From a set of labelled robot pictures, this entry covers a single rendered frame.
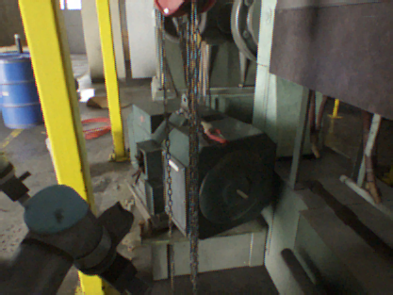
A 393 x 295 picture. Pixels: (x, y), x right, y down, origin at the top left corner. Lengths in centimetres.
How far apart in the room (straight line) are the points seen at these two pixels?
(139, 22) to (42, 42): 592
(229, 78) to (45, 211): 170
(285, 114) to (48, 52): 108
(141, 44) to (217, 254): 584
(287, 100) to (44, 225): 131
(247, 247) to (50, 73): 126
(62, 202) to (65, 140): 71
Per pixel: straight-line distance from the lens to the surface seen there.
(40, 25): 107
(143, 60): 697
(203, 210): 118
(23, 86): 427
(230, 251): 165
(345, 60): 100
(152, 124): 132
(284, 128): 153
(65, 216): 43
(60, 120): 111
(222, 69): 198
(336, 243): 108
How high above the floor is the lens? 125
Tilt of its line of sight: 23 degrees down
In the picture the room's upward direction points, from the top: straight up
